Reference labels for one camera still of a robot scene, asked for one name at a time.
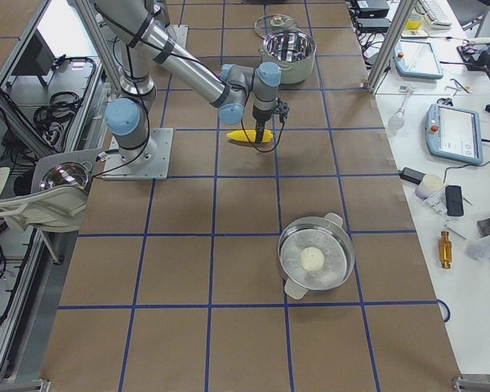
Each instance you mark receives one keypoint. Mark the gold metal fitting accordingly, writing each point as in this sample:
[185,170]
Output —
[445,250]

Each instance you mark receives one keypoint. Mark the teach pendant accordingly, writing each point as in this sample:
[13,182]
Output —
[417,59]
[453,133]

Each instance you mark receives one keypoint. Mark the aluminium frame post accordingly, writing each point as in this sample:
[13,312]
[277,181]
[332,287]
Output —
[397,24]

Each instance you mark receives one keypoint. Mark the steel bowl on stand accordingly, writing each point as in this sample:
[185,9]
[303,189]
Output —
[68,173]

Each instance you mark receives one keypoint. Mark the black power adapter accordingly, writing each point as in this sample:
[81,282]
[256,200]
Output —
[412,176]

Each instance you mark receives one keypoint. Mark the white light bulb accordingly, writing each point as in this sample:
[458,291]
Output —
[396,121]

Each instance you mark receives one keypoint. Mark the glass pot lid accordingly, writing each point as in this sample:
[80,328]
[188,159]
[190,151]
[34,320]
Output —
[274,23]

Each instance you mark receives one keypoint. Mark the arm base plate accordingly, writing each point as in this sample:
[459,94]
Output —
[179,33]
[151,163]

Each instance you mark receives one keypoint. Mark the black remote control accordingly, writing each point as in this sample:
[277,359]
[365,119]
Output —
[454,201]

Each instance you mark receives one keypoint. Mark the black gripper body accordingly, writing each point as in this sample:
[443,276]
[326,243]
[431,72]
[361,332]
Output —
[260,116]

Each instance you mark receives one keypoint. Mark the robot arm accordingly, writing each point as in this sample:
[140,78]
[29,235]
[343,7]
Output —
[142,31]

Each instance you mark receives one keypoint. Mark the far teach pendant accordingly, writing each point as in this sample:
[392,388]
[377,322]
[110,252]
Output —
[417,59]

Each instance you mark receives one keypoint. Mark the white purple jar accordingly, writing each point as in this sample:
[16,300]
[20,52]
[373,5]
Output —
[429,185]

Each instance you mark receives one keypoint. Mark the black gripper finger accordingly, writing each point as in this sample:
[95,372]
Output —
[260,132]

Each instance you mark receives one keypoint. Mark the white steamed bun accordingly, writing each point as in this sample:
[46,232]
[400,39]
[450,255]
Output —
[312,259]

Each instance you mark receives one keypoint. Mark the yellow corn cob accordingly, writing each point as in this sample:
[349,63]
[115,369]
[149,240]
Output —
[249,135]

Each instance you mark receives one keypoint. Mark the near teach pendant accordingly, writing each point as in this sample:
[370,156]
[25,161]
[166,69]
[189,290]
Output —
[453,133]

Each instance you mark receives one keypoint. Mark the pale green electric pot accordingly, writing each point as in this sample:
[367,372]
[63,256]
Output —
[293,51]

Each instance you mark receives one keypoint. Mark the steel steamer pot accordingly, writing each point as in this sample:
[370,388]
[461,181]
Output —
[327,234]

